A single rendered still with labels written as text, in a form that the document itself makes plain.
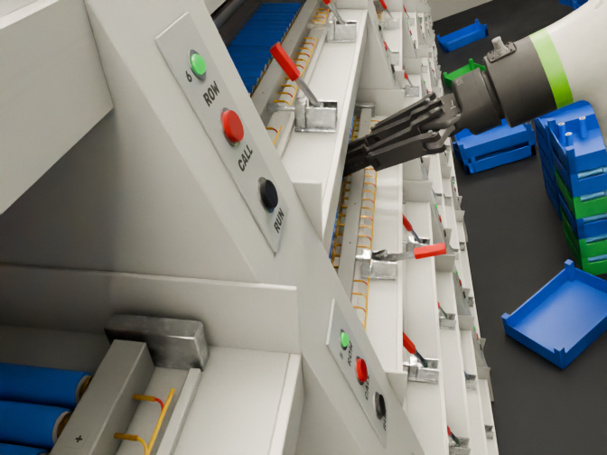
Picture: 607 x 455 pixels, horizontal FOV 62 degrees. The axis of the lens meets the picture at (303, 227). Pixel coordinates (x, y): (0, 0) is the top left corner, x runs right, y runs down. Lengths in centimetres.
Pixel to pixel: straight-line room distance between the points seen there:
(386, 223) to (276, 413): 45
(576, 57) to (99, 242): 52
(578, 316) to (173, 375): 153
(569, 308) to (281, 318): 152
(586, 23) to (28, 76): 56
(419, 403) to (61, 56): 63
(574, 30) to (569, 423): 109
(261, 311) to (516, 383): 137
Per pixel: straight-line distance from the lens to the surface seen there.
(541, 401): 156
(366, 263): 59
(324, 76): 63
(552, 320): 172
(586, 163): 158
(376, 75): 94
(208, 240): 25
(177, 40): 25
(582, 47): 63
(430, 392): 74
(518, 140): 239
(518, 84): 63
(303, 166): 44
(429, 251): 58
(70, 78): 20
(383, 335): 54
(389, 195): 74
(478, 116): 64
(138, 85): 21
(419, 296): 85
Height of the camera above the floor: 130
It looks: 31 degrees down
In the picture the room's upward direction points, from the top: 27 degrees counter-clockwise
